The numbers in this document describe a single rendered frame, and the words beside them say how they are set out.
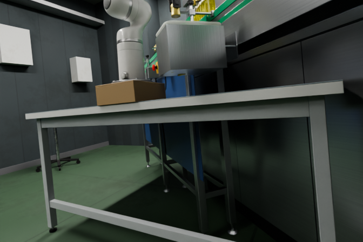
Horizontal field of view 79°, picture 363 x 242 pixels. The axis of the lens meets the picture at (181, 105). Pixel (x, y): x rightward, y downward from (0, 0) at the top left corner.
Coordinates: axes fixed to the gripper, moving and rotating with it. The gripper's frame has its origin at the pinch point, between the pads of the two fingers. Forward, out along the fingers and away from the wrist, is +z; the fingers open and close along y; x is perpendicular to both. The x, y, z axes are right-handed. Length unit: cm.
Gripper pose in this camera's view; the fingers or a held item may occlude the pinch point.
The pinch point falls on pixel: (174, 4)
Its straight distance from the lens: 93.3
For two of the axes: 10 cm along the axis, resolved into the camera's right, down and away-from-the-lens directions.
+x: -9.4, 1.0, -3.4
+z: 1.0, 9.9, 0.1
